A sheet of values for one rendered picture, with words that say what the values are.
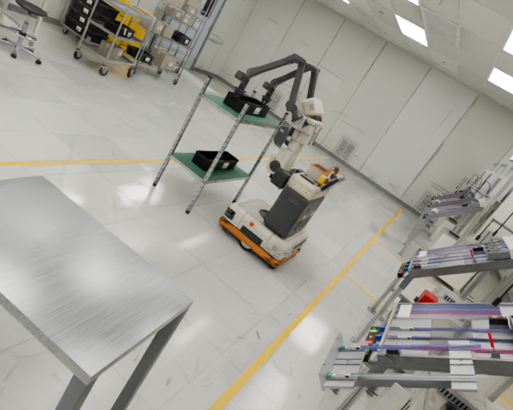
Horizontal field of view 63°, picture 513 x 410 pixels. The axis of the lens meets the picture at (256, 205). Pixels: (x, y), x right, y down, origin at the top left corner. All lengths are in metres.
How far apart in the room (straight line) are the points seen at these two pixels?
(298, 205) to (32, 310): 2.62
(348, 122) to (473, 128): 2.79
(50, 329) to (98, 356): 0.12
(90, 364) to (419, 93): 10.12
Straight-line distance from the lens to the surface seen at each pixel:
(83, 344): 1.08
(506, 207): 6.54
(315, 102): 3.58
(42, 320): 1.10
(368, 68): 10.95
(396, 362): 1.98
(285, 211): 3.49
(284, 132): 3.61
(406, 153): 10.62
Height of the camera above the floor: 1.57
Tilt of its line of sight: 19 degrees down
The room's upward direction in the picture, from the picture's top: 32 degrees clockwise
